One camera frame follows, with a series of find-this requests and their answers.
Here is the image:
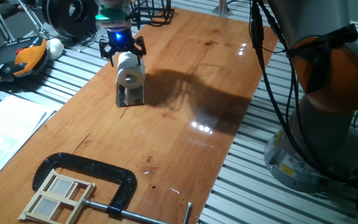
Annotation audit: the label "orange black teach pendant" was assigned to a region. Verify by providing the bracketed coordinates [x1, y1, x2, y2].
[0, 36, 48, 84]

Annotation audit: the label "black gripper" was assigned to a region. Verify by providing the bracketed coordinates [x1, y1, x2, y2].
[99, 26, 147, 68]

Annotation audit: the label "metal tripod legs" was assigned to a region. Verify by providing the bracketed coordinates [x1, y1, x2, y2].
[0, 0, 51, 43]

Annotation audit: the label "small wooden window frame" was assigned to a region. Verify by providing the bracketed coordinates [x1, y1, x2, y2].
[17, 169, 96, 224]

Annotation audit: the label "white paper roll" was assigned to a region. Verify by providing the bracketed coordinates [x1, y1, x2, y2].
[116, 51, 146, 90]

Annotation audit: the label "shiny metal roll holder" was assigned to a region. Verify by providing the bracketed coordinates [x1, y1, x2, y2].
[116, 57, 145, 108]

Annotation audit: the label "black round spool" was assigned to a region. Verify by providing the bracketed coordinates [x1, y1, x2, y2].
[41, 0, 101, 40]

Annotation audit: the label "printed white paper sheets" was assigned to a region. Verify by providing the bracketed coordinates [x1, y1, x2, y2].
[0, 95, 57, 186]

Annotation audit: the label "silver metal post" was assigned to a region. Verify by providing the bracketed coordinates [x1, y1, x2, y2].
[211, 0, 233, 17]

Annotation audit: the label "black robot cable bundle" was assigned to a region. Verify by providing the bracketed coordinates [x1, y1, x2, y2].
[249, 0, 358, 185]

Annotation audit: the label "white egg-shaped ball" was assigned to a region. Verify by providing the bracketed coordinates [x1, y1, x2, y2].
[46, 37, 65, 62]

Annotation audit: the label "black C-clamp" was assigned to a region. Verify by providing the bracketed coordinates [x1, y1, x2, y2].
[32, 152, 194, 224]

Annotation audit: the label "black wire rack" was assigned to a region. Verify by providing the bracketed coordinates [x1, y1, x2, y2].
[129, 0, 176, 27]

